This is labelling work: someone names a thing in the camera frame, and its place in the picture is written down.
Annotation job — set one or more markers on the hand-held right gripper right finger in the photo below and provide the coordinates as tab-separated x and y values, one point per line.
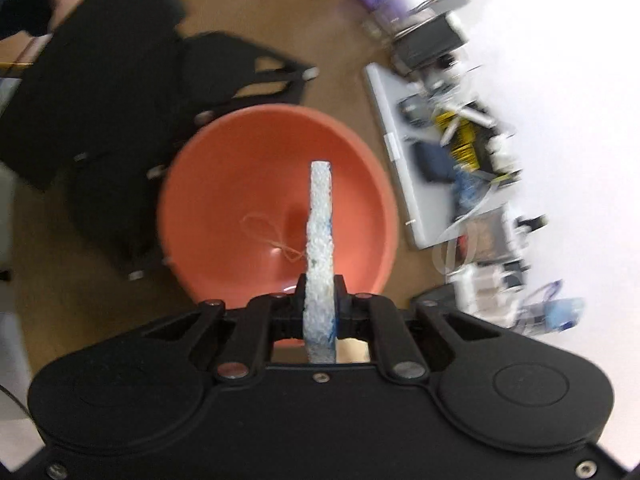
341	294

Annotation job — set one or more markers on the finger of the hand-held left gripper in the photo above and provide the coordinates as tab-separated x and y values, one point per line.
112	210
235	67

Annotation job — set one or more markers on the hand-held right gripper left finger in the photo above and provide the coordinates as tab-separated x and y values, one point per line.
300	294

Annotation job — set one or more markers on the white sponge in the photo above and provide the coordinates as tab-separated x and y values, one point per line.
320	240

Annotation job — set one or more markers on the orange bowl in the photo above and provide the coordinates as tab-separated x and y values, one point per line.
240	185

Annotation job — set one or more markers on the silver laptop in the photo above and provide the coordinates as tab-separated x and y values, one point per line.
400	180

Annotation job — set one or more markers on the dark blue pouch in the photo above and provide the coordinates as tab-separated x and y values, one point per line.
434	161

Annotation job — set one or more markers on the yellow and black package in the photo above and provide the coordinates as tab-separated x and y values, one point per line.
462	140

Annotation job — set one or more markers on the black box device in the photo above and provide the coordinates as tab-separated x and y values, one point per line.
432	40

